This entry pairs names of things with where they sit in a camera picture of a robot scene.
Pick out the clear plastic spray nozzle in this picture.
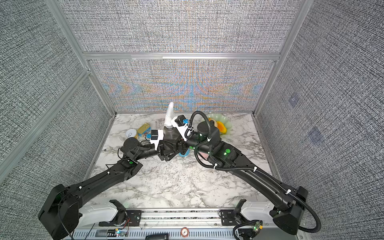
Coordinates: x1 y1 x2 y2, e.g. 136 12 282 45
164 102 174 129

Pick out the blue plastic spray bottle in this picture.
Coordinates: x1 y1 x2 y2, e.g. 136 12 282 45
179 149 190 157

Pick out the pink plastic spray bottle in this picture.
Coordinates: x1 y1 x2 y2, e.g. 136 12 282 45
198 152 209 160

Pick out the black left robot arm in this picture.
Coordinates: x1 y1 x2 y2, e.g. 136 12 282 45
38 138 188 240

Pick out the light green wavy plate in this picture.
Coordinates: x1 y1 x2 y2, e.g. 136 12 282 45
208 113 233 135

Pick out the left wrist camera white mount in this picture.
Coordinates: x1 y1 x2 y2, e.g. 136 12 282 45
147 130 164 150

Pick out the round white-lid can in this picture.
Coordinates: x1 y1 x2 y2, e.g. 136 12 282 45
126 129 138 139

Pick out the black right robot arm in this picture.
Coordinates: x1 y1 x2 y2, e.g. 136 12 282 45
173 120 321 235

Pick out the small orange fruit slice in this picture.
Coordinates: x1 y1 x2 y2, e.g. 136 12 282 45
217 121 228 134

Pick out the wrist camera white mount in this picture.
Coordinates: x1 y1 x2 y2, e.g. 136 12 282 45
147 130 164 150
171 115 193 142

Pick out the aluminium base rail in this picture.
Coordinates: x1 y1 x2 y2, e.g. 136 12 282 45
67 203 288 240

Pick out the gold rectangular tin can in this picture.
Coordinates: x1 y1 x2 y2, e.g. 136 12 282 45
137 123 151 136

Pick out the grey translucent bottle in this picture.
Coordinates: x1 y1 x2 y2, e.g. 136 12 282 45
163 127 184 151

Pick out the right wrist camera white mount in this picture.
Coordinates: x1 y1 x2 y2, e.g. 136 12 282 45
171 115 193 142

